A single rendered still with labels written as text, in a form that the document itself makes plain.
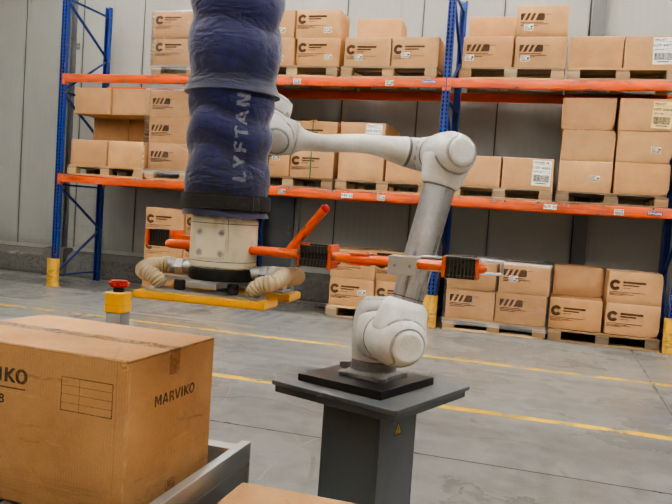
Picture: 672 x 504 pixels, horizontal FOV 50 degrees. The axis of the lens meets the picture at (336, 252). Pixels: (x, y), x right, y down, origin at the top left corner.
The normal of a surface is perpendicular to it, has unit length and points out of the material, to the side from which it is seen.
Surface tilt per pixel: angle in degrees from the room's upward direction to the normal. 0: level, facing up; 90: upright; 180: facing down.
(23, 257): 90
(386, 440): 90
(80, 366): 90
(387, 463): 90
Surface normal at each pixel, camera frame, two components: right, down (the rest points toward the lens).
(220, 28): -0.14, -0.21
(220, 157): 0.18, -0.15
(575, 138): -0.30, 0.00
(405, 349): 0.23, 0.16
